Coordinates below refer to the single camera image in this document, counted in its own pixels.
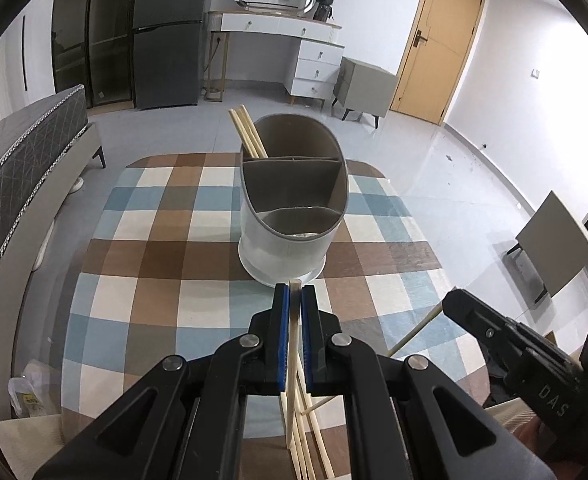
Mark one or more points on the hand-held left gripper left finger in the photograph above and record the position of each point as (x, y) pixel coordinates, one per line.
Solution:
(284, 340)

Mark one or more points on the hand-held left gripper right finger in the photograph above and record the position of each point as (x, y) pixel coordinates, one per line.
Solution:
(308, 340)

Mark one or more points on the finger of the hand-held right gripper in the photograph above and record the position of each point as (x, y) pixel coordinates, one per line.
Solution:
(479, 327)
(504, 317)

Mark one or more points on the wooden chopstick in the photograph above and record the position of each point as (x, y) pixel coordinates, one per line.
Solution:
(248, 132)
(241, 135)
(255, 130)
(414, 332)
(294, 310)

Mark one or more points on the grey white utensil holder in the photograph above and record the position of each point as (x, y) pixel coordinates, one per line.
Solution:
(274, 255)

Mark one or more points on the bundle of wooden chopsticks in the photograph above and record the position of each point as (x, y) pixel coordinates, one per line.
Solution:
(301, 440)

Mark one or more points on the person's right hand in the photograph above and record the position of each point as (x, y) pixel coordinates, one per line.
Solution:
(530, 437)

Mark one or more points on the grey chair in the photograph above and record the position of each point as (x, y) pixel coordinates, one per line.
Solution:
(559, 245)

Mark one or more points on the checkered tablecloth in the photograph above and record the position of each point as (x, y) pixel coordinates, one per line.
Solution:
(164, 260)

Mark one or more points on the grey nightstand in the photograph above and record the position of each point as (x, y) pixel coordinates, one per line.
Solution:
(369, 87)

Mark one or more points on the clear plastic bag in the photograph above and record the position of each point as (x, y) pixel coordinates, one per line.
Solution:
(29, 392)

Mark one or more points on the wooden door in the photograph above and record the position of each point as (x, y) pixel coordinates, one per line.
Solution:
(439, 35)

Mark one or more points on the dark grey fridge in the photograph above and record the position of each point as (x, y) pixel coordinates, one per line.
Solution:
(169, 60)

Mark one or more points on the white vanity desk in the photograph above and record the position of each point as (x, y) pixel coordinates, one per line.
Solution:
(269, 22)

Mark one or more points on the dark grey quilted mattress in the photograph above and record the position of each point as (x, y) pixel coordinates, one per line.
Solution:
(24, 135)

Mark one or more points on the dark glass cabinet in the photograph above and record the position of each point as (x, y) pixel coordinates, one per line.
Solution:
(99, 35)

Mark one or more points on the white wardrobe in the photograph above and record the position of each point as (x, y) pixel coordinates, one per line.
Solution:
(34, 60)

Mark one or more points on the grey bed frame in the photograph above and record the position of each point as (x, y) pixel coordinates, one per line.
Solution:
(81, 152)

